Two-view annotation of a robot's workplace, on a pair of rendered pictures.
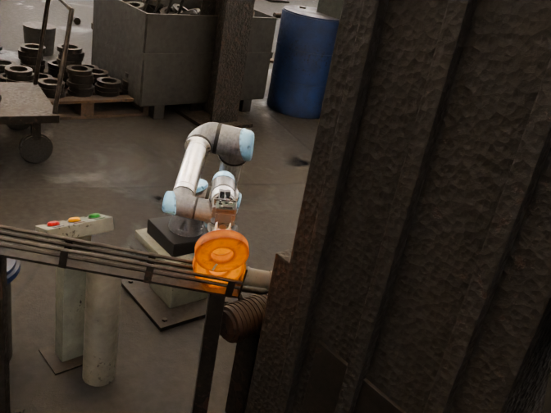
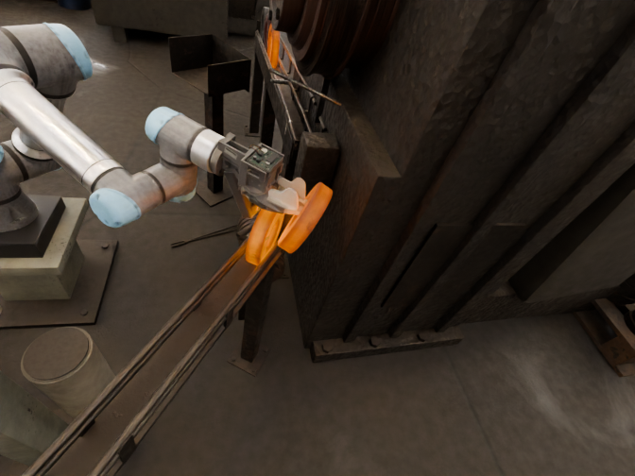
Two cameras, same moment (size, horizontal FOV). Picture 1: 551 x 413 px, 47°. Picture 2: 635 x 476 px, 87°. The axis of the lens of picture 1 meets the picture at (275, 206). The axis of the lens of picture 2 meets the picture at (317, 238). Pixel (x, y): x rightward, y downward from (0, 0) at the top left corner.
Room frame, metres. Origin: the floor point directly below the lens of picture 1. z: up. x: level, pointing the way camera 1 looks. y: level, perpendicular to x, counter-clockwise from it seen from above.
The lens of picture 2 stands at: (1.35, 0.58, 1.26)
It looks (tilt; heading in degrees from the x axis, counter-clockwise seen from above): 46 degrees down; 290
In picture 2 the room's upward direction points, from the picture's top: 18 degrees clockwise
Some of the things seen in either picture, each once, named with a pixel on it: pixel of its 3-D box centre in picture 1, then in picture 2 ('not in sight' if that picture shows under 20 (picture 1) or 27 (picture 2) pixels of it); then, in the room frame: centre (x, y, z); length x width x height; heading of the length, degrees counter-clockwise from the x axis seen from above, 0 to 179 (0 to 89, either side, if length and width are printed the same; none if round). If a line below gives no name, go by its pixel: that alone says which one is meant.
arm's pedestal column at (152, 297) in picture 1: (179, 272); (37, 260); (2.43, 0.37, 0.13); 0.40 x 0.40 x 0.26; 43
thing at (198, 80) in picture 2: not in sight; (212, 128); (2.41, -0.47, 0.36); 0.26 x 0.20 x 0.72; 170
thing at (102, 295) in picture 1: (102, 320); (92, 393); (1.82, 0.54, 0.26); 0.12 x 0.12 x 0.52
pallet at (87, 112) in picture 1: (70, 74); not in sight; (4.77, 1.78, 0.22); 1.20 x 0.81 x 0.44; 130
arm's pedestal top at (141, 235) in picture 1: (183, 243); (19, 232); (2.43, 0.37, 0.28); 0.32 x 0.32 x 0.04; 43
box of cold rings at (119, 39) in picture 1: (182, 48); not in sight; (5.36, 1.03, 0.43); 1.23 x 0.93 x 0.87; 133
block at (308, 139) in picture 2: not in sight; (314, 174); (1.69, -0.16, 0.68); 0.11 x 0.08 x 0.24; 45
